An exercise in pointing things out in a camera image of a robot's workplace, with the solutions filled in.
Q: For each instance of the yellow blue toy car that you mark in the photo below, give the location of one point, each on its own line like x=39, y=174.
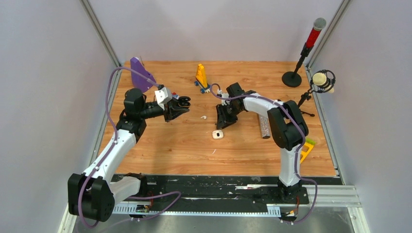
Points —
x=201, y=79

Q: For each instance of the purple plastic wedge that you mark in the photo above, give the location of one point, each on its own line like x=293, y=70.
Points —
x=145, y=80

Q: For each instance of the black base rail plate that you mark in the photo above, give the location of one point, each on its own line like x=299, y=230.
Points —
x=221, y=194

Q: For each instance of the red microphone on stand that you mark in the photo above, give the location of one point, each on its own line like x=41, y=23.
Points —
x=292, y=78

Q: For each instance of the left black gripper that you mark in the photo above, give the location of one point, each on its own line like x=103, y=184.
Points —
x=175, y=110

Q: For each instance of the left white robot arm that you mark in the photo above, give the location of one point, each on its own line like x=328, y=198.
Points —
x=91, y=194

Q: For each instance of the yellow plastic handle tool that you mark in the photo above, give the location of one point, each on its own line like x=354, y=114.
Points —
x=307, y=148

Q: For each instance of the beige microphone shock mount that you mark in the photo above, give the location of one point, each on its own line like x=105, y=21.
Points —
x=322, y=81

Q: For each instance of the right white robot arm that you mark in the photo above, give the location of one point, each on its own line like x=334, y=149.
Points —
x=288, y=128

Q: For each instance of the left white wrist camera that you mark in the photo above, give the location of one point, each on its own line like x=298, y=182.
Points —
x=163, y=96

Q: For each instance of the glitter silver microphone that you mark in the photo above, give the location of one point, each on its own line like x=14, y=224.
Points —
x=264, y=127

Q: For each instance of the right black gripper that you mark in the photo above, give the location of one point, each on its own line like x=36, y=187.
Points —
x=223, y=121

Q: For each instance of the black earbud charging case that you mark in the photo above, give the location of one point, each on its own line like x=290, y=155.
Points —
x=184, y=101

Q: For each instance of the white earbud charging case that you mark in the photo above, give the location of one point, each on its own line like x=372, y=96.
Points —
x=217, y=134

